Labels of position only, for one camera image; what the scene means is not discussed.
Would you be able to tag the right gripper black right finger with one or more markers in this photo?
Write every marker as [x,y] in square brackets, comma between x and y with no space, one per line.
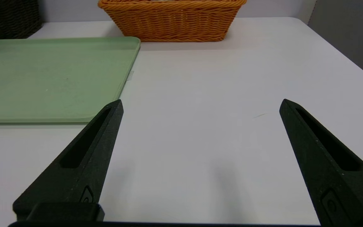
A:
[332,170]

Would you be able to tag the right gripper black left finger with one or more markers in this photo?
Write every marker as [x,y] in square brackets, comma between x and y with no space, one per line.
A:
[83,167]

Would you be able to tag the dark brown wicker basket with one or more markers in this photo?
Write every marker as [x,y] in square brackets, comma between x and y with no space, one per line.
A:
[8,19]

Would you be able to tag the orange wicker basket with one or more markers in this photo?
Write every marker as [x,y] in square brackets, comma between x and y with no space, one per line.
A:
[175,22]

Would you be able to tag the light green plastic tray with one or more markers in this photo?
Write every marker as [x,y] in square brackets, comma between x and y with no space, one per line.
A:
[52,78]

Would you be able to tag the clear tape piece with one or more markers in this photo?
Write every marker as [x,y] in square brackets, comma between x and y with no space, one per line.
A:
[130,75]

